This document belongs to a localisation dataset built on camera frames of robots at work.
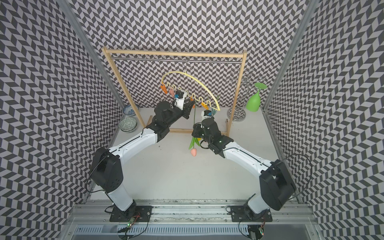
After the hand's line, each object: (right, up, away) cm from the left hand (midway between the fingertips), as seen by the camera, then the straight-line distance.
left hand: (193, 101), depth 78 cm
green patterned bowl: (-48, -13, +27) cm, 57 cm away
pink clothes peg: (-12, +5, +4) cm, 14 cm away
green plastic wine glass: (+36, 0, +11) cm, 37 cm away
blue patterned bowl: (-53, -2, +38) cm, 65 cm away
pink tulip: (0, -27, +1) cm, 27 cm away
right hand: (0, -14, +4) cm, 15 cm away
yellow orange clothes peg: (+6, -3, -3) cm, 8 cm away
